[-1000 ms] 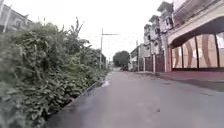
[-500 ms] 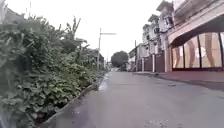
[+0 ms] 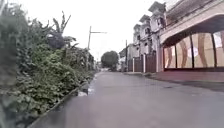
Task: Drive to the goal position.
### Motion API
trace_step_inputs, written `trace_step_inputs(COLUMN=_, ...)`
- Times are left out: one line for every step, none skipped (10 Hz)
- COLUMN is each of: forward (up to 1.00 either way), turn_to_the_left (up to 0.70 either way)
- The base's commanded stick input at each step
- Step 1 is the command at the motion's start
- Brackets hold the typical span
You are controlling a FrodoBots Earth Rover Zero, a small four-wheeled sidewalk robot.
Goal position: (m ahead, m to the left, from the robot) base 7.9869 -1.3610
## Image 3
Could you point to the dark utility pole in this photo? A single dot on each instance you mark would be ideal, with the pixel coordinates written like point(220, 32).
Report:
point(126, 53)

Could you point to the brown fence with white posts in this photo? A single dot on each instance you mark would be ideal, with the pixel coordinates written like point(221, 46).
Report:
point(141, 64)

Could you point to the building with patterned glass front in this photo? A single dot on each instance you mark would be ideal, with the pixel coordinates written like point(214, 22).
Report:
point(196, 40)

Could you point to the utility pole with crossarm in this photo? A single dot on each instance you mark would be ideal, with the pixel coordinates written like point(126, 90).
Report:
point(89, 40)

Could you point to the round dark green tree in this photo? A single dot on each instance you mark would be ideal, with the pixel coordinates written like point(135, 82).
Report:
point(109, 59)

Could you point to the reddish pavement strip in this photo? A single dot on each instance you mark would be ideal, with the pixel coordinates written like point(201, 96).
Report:
point(190, 76)

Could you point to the row of multi-storey houses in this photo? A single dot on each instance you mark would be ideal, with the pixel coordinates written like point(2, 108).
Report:
point(146, 36)

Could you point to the green roadside bushes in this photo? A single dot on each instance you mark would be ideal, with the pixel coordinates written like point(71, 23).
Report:
point(40, 73)

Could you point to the grey asphalt road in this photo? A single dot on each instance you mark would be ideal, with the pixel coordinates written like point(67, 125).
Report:
point(133, 103)

